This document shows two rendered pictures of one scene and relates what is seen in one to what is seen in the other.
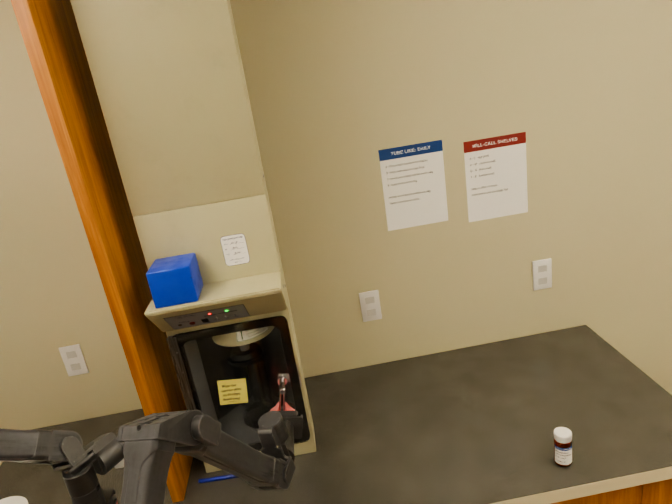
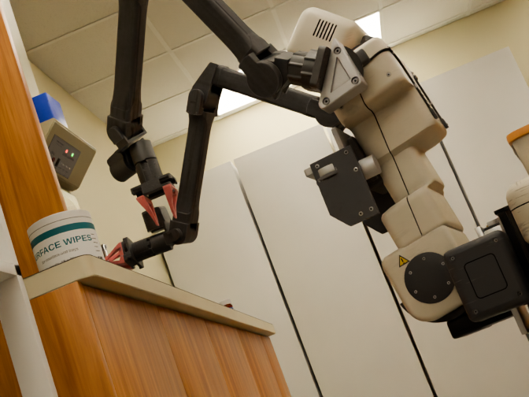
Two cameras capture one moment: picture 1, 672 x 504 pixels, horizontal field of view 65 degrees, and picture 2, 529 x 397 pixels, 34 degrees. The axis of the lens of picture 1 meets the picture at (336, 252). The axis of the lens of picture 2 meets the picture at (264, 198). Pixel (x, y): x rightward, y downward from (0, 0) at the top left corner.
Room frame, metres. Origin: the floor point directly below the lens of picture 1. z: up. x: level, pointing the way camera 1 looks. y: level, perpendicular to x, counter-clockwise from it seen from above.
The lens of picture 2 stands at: (0.41, 2.50, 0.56)
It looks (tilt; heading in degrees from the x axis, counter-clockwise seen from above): 14 degrees up; 278
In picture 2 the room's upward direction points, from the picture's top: 21 degrees counter-clockwise
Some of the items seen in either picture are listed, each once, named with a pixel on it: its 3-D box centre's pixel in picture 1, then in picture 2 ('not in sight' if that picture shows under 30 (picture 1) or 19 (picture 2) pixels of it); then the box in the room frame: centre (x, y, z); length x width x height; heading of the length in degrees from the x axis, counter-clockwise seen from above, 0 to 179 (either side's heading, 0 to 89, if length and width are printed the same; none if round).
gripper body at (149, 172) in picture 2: (89, 501); (150, 176); (0.90, 0.59, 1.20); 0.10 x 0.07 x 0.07; 3
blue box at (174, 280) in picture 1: (175, 279); (41, 118); (1.19, 0.39, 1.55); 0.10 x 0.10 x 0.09; 3
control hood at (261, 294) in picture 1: (219, 309); (63, 157); (1.20, 0.30, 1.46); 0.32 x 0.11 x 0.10; 93
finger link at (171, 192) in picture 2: not in sight; (164, 202); (0.89, 0.59, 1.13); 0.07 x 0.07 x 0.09; 3
